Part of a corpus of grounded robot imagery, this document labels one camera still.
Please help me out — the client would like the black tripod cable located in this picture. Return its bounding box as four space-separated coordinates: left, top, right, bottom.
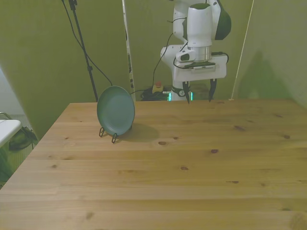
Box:
60 0 114 87

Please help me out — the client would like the teal green plate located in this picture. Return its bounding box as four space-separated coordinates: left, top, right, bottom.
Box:
96 85 136 136

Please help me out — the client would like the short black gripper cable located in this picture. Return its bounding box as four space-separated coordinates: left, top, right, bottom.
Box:
211 51 230 65

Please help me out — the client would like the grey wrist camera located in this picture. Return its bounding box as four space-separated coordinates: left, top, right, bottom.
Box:
190 62 216 72

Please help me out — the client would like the black tripod stand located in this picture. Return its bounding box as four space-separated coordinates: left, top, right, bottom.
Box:
68 0 99 103

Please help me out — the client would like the black wire plate stand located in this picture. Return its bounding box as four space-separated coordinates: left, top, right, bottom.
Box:
99 124 133 144

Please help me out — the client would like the white side table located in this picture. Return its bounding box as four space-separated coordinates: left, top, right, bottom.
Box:
0 112 22 147

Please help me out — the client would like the yellow emergency stop button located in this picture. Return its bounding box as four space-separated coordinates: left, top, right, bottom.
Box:
153 81 164 94

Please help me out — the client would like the long black arm cable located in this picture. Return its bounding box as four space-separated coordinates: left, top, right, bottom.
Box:
152 19 190 94

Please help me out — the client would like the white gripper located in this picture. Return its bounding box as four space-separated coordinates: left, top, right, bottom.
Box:
173 54 228 105

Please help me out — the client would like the thin white pole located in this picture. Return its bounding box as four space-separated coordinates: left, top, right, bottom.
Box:
229 0 255 101

